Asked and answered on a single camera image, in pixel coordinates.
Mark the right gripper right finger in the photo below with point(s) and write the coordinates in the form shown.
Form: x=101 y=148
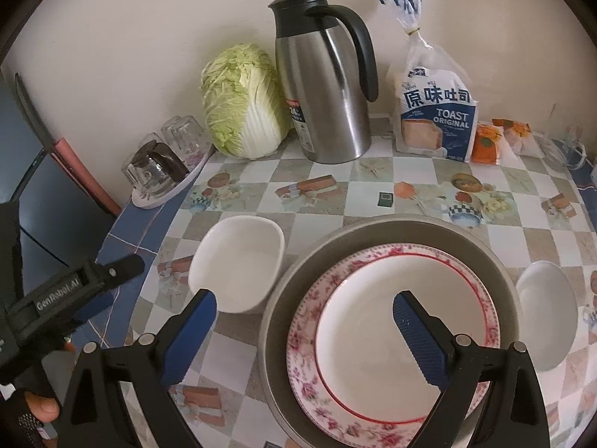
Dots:
x=513 y=415

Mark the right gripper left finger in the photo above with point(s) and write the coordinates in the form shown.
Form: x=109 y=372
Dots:
x=94 y=413

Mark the white square bowl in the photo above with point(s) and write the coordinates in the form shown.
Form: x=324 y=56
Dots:
x=238 y=260

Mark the gloved left hand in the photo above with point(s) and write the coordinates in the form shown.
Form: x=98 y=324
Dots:
x=24 y=414

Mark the small white oval bowl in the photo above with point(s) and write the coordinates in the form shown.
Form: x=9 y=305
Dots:
x=549 y=319

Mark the red padded chair back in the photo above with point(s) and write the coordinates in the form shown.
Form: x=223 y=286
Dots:
x=77 y=171

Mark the white floral tray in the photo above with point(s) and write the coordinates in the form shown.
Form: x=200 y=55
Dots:
x=149 y=201

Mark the pink floral plate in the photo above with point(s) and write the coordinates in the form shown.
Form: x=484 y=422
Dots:
x=349 y=367

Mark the grey metal round pan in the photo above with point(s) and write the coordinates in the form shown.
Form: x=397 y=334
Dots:
x=309 y=266

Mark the checkered printed tablecloth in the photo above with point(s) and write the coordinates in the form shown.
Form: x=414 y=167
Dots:
x=531 y=211

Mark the upturned drinking glass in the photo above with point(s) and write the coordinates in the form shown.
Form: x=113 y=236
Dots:
x=148 y=143
x=186 y=138

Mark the clear glass mug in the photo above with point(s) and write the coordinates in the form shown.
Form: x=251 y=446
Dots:
x=563 y=150

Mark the orange snack packet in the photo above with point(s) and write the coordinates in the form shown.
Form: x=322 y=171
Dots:
x=486 y=147
x=519 y=137

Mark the napa cabbage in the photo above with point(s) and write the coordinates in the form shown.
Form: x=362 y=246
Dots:
x=243 y=104

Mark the toast bread bag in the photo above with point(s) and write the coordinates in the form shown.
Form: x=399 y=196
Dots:
x=435 y=113

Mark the glass teapot brown handle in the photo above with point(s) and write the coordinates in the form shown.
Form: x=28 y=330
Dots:
x=151 y=173

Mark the steel thermos jug black handle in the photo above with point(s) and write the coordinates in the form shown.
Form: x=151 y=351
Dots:
x=326 y=63

